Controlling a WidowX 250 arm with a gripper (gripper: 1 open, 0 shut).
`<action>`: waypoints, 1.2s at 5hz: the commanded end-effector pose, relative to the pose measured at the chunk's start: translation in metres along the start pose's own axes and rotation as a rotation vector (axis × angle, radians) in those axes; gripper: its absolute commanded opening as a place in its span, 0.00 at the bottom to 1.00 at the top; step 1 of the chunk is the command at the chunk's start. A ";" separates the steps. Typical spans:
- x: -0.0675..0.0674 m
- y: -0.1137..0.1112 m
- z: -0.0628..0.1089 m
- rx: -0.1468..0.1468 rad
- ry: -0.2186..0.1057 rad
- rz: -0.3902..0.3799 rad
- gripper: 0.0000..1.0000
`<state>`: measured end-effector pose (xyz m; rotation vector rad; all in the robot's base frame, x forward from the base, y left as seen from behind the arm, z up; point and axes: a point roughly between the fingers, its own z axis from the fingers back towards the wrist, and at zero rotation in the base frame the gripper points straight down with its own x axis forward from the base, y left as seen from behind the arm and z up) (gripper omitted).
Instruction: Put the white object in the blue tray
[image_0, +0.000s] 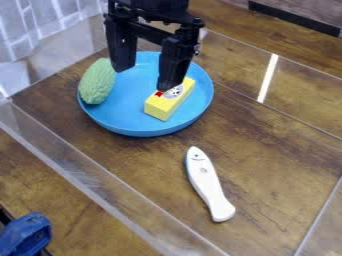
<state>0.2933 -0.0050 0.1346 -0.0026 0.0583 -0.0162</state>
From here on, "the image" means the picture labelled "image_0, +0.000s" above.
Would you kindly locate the yellow butter block toy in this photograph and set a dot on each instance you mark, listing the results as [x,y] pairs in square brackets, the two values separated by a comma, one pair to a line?
[161,104]

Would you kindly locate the blue clamp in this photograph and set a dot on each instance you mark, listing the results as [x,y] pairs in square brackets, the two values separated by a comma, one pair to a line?
[25,235]

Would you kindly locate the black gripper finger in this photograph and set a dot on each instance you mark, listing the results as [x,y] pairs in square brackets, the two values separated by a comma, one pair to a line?
[121,42]
[179,47]

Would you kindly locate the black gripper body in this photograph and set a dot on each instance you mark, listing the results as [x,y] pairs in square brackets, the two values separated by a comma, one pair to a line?
[128,16]

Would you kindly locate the blue round tray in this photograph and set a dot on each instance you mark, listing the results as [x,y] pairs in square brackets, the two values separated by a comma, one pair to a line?
[120,113]

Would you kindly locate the clear acrylic barrier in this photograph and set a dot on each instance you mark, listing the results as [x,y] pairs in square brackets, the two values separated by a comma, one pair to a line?
[114,191]

